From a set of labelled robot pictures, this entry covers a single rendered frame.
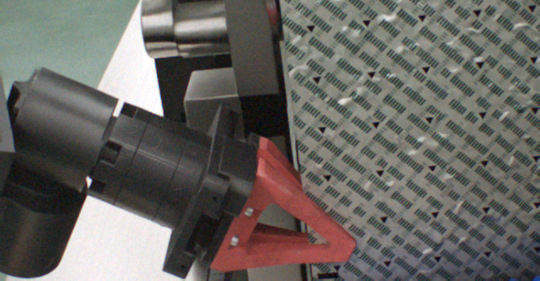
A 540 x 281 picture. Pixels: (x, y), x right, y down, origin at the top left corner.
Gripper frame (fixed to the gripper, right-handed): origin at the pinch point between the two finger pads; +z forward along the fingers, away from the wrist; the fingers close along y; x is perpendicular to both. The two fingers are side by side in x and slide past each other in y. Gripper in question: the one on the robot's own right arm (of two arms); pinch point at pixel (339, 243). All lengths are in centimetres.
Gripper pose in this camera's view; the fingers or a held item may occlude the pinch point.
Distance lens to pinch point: 64.3
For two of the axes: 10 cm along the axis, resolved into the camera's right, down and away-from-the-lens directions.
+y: -0.4, 4.0, -9.1
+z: 9.2, 3.8, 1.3
